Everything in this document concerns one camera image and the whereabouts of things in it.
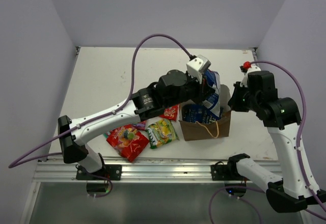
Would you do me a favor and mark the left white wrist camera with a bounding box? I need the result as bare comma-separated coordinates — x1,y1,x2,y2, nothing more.
186,55,211,84

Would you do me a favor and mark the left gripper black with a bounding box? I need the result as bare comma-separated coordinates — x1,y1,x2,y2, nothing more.
164,70,215,108

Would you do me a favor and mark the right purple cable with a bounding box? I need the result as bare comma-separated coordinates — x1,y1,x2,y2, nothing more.
249,61,326,221

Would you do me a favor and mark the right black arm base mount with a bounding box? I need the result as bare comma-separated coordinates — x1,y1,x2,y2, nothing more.
210,161,239,181

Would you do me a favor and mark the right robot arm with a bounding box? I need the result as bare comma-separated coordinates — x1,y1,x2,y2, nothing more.
227,71,325,213

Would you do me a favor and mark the blue Kettle chips bag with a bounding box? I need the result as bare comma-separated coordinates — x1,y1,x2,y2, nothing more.
181,104,217,124

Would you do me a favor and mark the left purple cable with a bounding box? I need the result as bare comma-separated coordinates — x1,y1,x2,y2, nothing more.
8,34,194,169

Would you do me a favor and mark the teal red candy bag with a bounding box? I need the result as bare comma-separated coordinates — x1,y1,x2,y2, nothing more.
103,131,112,138

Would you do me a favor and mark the red fruit candy bag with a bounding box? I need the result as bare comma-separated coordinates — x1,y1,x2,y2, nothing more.
106,125,149,162

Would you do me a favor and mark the purple Fox's berries candy bag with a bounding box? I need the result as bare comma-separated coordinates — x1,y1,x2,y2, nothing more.
132,120,147,131

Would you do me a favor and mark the brown paper bag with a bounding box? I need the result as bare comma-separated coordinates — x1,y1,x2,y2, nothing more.
178,83,232,142

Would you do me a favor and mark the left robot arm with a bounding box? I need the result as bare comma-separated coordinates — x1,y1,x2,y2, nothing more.
58,70,214,180

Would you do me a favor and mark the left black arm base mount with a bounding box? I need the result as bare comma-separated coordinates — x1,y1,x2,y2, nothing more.
76,164,122,181

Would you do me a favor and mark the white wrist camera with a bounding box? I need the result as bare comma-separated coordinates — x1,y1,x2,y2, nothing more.
240,62,261,88
186,55,211,84

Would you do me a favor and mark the yellow green Fox's candy bag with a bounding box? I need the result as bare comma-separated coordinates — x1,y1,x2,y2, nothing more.
146,119,179,149

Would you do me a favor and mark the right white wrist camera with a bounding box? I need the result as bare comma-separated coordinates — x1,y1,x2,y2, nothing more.
240,62,261,88

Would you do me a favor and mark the purple cable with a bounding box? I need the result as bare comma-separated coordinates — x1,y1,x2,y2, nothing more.
249,61,326,221
8,34,194,169

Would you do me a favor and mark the red snack sticks bag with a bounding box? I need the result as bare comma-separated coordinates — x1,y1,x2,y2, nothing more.
159,105,178,121

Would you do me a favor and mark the blue spicy chilli chips bag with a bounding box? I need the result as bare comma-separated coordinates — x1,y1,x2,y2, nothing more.
203,69,223,120

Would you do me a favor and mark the aluminium rail frame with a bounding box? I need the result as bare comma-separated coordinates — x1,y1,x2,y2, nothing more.
33,47,282,183

